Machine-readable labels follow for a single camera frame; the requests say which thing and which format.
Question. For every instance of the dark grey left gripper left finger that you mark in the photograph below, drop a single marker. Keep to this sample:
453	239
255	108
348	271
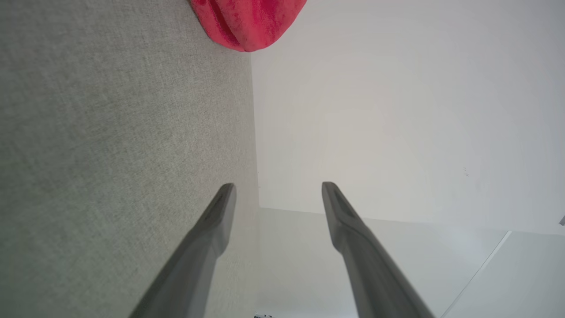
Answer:
194	274

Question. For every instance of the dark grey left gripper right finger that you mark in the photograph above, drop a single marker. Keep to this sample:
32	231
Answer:
375	278

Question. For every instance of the red Bulls basketball jersey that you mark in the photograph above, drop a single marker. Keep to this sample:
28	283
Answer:
247	22

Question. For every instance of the grey fabric sofa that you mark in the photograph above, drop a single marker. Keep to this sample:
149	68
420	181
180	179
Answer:
110	154

